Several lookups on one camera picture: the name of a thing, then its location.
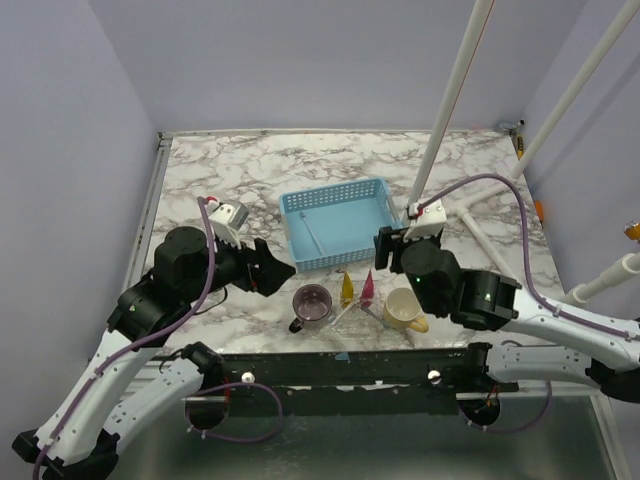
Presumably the purple grey mug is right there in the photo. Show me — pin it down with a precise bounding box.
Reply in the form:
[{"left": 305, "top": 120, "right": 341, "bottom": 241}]
[{"left": 288, "top": 284, "right": 333, "bottom": 334}]

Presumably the pink toothpaste tube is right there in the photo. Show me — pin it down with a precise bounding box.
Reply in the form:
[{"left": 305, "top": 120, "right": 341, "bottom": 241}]
[{"left": 360, "top": 270, "right": 375, "bottom": 307}]

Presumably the yellow toothpaste tube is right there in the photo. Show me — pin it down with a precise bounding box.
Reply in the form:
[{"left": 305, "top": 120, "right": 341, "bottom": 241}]
[{"left": 340, "top": 271, "right": 355, "bottom": 308}]

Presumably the yellow ceramic mug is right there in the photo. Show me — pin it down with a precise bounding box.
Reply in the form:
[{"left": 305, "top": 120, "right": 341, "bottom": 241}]
[{"left": 382, "top": 287, "right": 429, "bottom": 333}]

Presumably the light blue plastic basket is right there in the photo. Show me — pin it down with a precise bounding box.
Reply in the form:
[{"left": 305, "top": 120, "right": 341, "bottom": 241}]
[{"left": 279, "top": 177, "right": 402, "bottom": 272}]

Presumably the white toothbrush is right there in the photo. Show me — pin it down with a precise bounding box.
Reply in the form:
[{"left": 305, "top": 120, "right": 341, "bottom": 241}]
[{"left": 330, "top": 302, "right": 360, "bottom": 326}]

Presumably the clear textured glass tray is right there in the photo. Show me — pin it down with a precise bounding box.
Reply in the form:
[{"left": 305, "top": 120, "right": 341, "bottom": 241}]
[{"left": 293, "top": 298, "right": 411, "bottom": 349}]

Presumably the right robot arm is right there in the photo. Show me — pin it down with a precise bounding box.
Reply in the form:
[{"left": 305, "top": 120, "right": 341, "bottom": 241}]
[{"left": 374, "top": 227, "right": 639, "bottom": 403}]

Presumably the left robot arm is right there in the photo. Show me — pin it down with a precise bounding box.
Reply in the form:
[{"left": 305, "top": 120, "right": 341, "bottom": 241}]
[{"left": 12, "top": 227, "right": 296, "bottom": 479}]

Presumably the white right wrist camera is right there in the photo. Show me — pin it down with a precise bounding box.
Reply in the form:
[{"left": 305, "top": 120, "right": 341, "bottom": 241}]
[{"left": 403, "top": 200, "right": 447, "bottom": 242}]

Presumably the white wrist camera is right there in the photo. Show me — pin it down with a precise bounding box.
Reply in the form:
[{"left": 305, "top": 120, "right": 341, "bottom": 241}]
[
  {"left": 403, "top": 200, "right": 447, "bottom": 242},
  {"left": 205, "top": 196, "right": 249, "bottom": 250}
]

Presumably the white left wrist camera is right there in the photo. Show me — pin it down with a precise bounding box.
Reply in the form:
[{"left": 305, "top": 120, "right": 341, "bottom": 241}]
[{"left": 205, "top": 196, "right": 249, "bottom": 250}]

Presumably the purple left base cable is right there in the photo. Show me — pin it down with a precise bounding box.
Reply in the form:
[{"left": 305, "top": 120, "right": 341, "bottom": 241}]
[{"left": 184, "top": 383, "right": 284, "bottom": 444}]

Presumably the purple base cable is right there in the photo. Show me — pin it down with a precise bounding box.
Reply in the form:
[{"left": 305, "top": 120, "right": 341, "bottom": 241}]
[
  {"left": 467, "top": 379, "right": 554, "bottom": 435},
  {"left": 184, "top": 383, "right": 284, "bottom": 444}
]

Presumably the aluminium table edge rail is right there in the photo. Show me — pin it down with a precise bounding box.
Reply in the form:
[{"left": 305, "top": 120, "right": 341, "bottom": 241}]
[{"left": 122, "top": 135, "right": 172, "bottom": 291}]

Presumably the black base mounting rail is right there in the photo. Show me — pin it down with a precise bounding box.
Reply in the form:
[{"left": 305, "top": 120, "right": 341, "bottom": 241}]
[{"left": 164, "top": 344, "right": 521, "bottom": 416}]

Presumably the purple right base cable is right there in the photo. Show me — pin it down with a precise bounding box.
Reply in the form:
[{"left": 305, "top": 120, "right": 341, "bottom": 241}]
[{"left": 467, "top": 379, "right": 554, "bottom": 435}]

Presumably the white pvc pipe frame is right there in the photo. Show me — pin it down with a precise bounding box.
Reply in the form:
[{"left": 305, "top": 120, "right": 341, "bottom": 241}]
[{"left": 409, "top": 1, "right": 639, "bottom": 306}]

